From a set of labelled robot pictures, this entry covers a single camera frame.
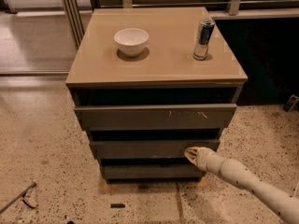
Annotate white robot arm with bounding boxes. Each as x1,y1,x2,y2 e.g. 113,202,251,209
184,147,299,224

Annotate black cable loop on floor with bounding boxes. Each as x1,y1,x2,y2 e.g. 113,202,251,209
21,192,37,209

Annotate grey drawer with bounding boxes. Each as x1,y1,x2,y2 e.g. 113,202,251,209
90,139,220,159
75,104,236,131

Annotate small black block on floor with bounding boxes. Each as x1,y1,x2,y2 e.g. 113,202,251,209
110,203,125,208

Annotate white ceramic bowl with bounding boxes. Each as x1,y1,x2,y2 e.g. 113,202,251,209
114,28,149,57

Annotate grey top drawer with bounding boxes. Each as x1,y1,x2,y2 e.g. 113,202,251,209
75,104,236,131

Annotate silver blue drink can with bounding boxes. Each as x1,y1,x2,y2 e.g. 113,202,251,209
193,18,215,61

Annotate dark object by wall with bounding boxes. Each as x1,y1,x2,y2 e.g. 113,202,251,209
283,94,299,112

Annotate metal rod on floor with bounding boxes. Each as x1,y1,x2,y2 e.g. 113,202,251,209
0,182,37,214

